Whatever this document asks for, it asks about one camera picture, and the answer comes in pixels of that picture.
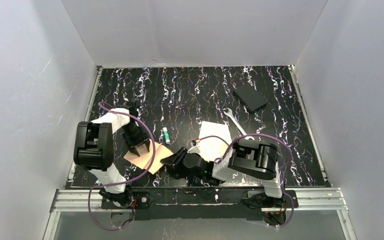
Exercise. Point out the silver wrench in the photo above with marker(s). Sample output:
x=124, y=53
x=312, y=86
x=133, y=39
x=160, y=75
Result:
x=229, y=113

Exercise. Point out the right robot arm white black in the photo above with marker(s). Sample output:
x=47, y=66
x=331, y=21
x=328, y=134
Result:
x=253, y=158

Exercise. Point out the brown letter paper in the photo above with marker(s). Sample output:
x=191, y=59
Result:
x=143, y=160

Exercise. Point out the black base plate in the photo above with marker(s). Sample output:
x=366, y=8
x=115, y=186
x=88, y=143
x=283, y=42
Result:
x=244, y=202

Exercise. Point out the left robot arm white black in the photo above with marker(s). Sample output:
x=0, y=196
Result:
x=94, y=148

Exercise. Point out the cream envelope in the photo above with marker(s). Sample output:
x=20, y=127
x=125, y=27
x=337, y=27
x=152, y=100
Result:
x=214, y=140

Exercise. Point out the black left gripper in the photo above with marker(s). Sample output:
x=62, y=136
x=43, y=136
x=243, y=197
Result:
x=136, y=142

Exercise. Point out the black flat box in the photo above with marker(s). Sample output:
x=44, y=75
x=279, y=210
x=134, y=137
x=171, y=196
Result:
x=250, y=98

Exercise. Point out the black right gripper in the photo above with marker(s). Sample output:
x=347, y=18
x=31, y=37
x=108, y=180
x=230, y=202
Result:
x=181, y=158

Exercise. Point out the aluminium front rail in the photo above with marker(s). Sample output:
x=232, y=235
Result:
x=303, y=198

